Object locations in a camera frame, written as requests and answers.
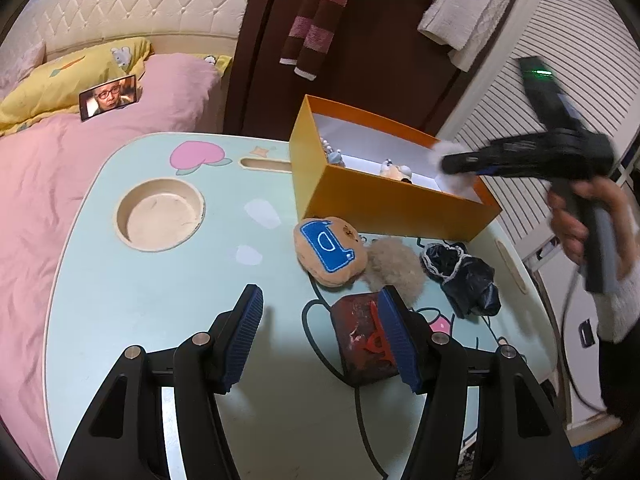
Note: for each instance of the white louvered door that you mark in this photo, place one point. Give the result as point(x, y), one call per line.
point(575, 20)

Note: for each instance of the small yellow pillow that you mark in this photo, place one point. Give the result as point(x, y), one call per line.
point(220, 64)

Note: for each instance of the small grey-blue beaded charm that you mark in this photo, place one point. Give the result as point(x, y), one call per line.
point(334, 156)

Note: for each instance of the beige fluffy pom-pom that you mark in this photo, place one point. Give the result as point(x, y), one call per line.
point(395, 265)

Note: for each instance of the person's right hand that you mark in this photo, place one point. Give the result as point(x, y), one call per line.
point(567, 230)

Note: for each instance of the smooth pink blanket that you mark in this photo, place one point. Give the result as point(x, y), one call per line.
point(45, 210)

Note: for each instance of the cream tufted headboard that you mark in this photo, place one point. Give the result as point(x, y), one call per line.
point(150, 0)

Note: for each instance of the person's right forearm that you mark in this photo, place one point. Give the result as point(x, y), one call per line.
point(620, 320)

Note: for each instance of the black pouch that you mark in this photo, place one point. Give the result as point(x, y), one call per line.
point(352, 350)

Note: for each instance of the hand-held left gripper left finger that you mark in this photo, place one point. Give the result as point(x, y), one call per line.
point(245, 330)

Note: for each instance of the brown pink striped scarf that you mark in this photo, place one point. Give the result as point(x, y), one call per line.
point(315, 25)

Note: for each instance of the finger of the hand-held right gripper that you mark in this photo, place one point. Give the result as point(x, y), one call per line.
point(487, 170)
point(465, 159)

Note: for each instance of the brown plush with blue patch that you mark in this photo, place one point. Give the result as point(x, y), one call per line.
point(325, 250)

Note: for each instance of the pale pink pillow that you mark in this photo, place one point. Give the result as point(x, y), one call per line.
point(20, 65)

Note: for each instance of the red hair clip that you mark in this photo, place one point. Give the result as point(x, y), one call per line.
point(372, 340)

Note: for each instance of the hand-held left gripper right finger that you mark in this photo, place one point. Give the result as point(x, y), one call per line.
point(395, 340)

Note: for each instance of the large yellow cartoon pillow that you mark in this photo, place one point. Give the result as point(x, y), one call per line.
point(55, 85)

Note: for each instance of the white fluffy pom-pom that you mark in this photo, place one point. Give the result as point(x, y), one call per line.
point(457, 182)

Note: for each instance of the smartphone with lit screen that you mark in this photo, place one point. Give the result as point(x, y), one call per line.
point(107, 97)

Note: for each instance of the orange cardboard box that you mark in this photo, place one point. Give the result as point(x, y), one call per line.
point(380, 205)

